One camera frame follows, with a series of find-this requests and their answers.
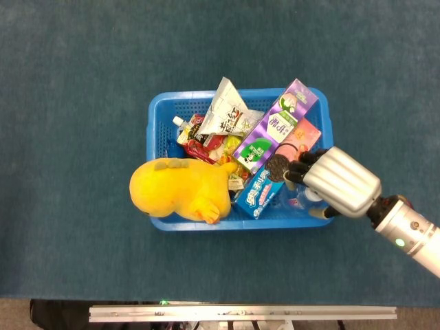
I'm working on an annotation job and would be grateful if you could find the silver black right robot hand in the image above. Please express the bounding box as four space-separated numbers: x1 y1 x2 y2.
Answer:
283 146 382 219

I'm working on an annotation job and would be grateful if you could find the clear water bottle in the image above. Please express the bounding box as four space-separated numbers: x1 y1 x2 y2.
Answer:
280 185 327 210

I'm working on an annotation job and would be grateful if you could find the pink and blue cookie box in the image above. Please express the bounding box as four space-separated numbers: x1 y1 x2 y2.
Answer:
232 118 322 220

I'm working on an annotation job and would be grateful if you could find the purple and green snack box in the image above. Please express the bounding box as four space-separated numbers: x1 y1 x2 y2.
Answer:
232 78 319 175

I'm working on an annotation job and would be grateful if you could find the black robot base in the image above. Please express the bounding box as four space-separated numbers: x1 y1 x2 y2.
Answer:
30 298 91 330

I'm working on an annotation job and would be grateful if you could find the green orange snack bag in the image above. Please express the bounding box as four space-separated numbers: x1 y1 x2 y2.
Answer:
216 135 254 182

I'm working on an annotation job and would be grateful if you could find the white snack bag black calligraphy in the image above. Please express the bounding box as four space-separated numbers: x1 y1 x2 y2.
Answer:
197 76 265 137

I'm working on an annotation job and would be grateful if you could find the red jelly pouch white spout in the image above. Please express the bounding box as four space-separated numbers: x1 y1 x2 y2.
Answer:
171 115 224 164

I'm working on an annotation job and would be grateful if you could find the blue plastic perforated basket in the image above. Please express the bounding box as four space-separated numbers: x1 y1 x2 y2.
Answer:
146 87 335 232

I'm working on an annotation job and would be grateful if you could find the yellow plush dinosaur toy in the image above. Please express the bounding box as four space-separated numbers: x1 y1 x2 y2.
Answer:
129 157 239 225

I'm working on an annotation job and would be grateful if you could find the teal table cloth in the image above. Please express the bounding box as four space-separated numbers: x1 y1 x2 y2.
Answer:
0 0 440 307

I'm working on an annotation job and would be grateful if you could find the aluminium profile rail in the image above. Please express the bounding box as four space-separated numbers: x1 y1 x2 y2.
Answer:
88 305 398 323

